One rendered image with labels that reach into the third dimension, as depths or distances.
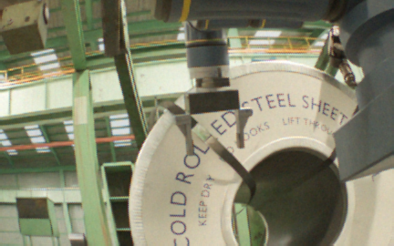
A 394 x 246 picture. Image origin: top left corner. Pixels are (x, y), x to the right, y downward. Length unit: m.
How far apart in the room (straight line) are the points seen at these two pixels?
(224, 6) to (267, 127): 1.11
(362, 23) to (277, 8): 0.13
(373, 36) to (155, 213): 1.10
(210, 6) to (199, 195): 1.04
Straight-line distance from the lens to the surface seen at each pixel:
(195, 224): 1.47
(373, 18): 0.54
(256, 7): 0.52
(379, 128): 0.50
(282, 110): 1.63
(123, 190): 7.87
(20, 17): 1.45
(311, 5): 0.54
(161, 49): 6.98
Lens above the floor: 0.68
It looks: 18 degrees up
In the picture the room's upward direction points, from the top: 9 degrees counter-clockwise
